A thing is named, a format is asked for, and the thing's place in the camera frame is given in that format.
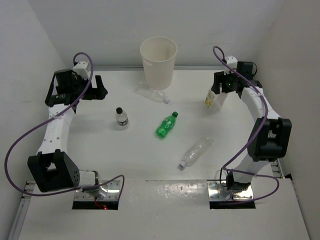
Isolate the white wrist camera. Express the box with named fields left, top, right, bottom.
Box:
left=223, top=56, right=238, bottom=75
left=72, top=61, right=91, bottom=80

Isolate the metal base plate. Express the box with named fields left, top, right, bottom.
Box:
left=74, top=180, right=122, bottom=202
left=207, top=180, right=254, bottom=203

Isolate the small black-capped clear bottle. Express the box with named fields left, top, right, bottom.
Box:
left=115, top=107, right=129, bottom=130

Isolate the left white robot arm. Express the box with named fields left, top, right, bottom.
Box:
left=27, top=69, right=108, bottom=193

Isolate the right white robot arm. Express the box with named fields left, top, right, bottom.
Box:
left=211, top=56, right=292, bottom=192

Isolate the white plastic bin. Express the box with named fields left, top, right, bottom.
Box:
left=140, top=36, right=178, bottom=90

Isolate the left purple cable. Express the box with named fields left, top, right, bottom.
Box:
left=4, top=52, right=125, bottom=197

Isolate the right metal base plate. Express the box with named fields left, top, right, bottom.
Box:
left=207, top=180, right=254, bottom=203

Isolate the green plastic bottle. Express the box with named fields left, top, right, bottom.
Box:
left=155, top=111, right=179, bottom=139

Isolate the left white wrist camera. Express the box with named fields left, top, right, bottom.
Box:
left=72, top=61, right=91, bottom=80

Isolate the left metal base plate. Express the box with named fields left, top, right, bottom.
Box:
left=74, top=180, right=122, bottom=202

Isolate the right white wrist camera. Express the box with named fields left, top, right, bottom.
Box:
left=223, top=56, right=238, bottom=75

